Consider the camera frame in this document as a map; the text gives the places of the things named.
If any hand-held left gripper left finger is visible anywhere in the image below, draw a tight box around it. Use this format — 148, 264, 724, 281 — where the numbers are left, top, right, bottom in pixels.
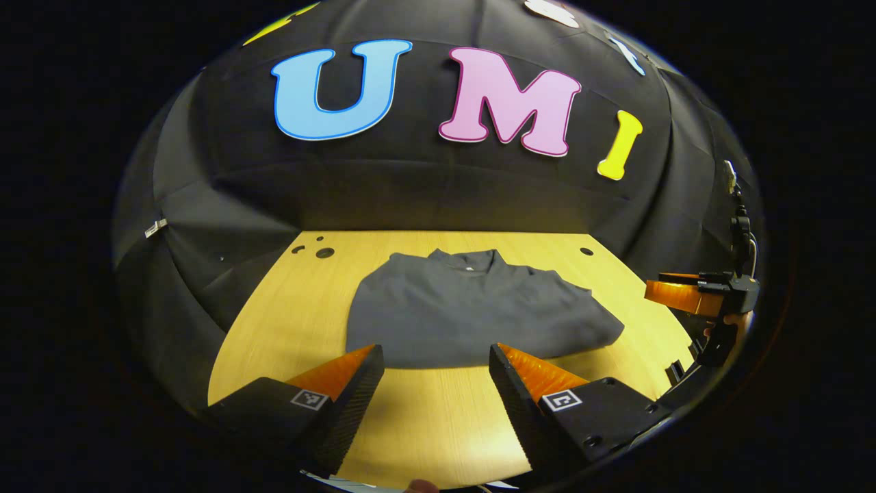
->
205, 344, 386, 479

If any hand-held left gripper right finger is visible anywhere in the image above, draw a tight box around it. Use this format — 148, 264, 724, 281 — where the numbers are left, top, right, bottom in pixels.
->
488, 342, 675, 483

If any grey button-up shirt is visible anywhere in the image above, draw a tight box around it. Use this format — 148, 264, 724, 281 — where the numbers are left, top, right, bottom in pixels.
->
346, 249, 625, 369

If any black backdrop cloth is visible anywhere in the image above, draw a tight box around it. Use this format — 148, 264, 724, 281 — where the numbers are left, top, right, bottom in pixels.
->
113, 0, 764, 412

